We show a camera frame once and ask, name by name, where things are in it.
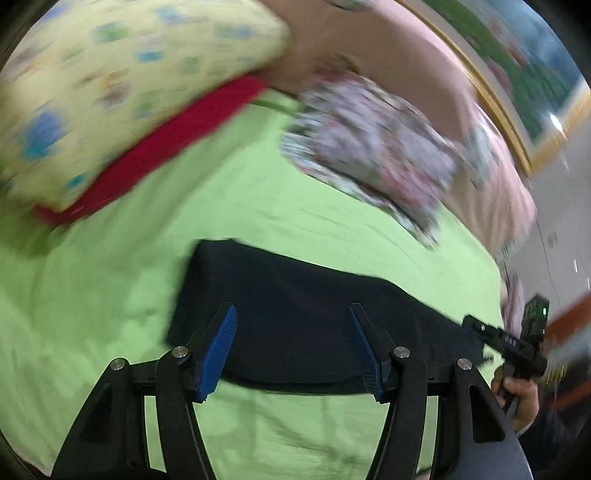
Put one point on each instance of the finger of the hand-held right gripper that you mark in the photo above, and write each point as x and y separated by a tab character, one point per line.
498	336

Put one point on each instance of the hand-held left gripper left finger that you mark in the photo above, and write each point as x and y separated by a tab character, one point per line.
217	350

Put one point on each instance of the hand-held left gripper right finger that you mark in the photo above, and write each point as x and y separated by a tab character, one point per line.
365	353

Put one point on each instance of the dark pants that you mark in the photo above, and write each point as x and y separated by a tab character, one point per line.
286	295

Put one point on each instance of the person's right forearm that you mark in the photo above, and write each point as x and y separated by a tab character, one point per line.
554	443

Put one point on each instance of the person's right hand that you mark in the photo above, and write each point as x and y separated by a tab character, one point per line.
524	399

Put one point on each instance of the green bed sheet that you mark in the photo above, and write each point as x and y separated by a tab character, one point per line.
138	240

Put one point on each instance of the floral ruffled pillow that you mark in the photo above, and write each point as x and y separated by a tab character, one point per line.
374	152

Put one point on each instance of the red towel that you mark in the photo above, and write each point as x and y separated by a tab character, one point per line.
175	134

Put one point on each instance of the pink printed blanket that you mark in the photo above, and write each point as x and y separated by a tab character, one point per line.
415	60

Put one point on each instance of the yellow animal print pillow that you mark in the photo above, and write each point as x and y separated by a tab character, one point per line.
106	69

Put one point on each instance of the gold framed wall picture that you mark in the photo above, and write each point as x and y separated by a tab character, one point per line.
517	60

